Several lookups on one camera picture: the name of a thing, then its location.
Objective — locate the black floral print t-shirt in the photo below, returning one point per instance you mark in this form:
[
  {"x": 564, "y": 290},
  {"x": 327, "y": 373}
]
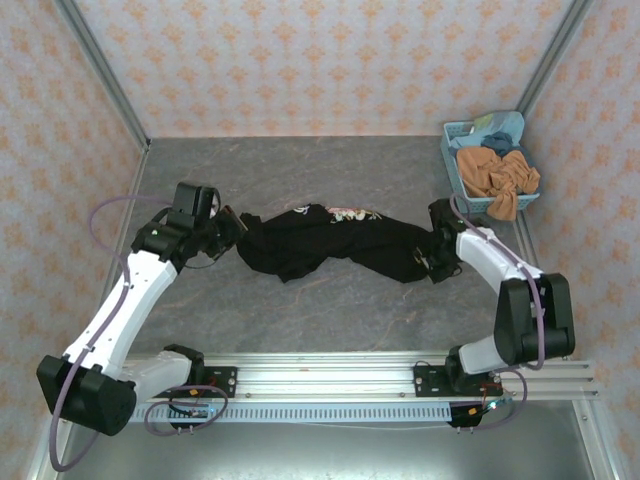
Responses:
[{"x": 320, "y": 245}]

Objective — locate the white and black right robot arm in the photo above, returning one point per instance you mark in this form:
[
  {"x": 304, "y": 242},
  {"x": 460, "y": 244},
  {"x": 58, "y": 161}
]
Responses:
[{"x": 480, "y": 252}]

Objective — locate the light blue patterned t-shirt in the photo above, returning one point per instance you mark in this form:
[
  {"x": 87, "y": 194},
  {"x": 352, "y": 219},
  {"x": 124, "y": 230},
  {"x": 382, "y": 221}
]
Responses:
[{"x": 505, "y": 122}]

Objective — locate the blue plastic basket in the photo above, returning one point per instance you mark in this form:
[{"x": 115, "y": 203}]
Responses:
[{"x": 452, "y": 150}]

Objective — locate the orange t-shirt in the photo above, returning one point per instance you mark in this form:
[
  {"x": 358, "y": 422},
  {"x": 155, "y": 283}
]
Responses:
[{"x": 492, "y": 175}]

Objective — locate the dark blue t-shirt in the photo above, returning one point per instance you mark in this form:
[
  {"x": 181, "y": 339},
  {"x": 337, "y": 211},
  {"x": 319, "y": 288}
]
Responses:
[{"x": 500, "y": 142}]

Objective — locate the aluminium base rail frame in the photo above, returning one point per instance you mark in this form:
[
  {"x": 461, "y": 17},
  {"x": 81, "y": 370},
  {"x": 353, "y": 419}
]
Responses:
[{"x": 325, "y": 375}]

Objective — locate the small circuit board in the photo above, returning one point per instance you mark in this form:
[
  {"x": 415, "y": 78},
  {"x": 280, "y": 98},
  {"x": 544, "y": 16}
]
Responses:
[
  {"x": 495, "y": 403},
  {"x": 192, "y": 412}
]

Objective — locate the aluminium corner post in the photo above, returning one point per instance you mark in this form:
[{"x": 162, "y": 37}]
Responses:
[
  {"x": 555, "y": 50},
  {"x": 100, "y": 70}
]

